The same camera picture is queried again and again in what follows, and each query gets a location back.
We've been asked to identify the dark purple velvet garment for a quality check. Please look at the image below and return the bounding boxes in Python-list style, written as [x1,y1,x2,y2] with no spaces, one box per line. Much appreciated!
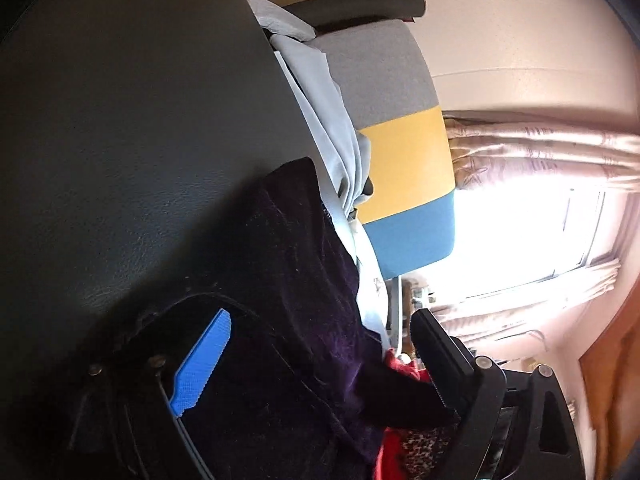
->
[140,157,461,480]

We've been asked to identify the red cloth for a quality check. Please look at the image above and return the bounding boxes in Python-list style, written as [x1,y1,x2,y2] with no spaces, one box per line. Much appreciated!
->
[375,347,436,480]

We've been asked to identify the pink patterned curtain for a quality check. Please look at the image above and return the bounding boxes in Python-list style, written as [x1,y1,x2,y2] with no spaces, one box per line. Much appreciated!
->
[430,257,623,346]
[445,112,640,193]

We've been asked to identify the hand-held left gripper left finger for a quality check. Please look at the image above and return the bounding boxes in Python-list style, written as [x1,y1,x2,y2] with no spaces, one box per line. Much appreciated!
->
[65,308,233,480]

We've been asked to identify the large bright window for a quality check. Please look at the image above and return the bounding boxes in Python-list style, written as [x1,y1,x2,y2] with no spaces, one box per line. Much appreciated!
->
[450,185,608,301]

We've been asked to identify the leopard patterned cloth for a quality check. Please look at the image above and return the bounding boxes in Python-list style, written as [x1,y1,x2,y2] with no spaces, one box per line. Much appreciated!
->
[400,422,461,480]

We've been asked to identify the grey yellow blue armchair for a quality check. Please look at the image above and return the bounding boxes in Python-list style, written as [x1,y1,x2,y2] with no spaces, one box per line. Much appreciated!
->
[270,20,458,351]

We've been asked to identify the black rolled mat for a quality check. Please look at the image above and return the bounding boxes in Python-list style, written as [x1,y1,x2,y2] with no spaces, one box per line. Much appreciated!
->
[282,0,427,26]

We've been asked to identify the grey garment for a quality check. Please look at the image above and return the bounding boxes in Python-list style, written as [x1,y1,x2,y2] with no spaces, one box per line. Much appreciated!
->
[247,0,373,221]

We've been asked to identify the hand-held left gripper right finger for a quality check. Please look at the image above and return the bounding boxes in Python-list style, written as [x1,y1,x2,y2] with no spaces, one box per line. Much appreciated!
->
[410,308,586,480]

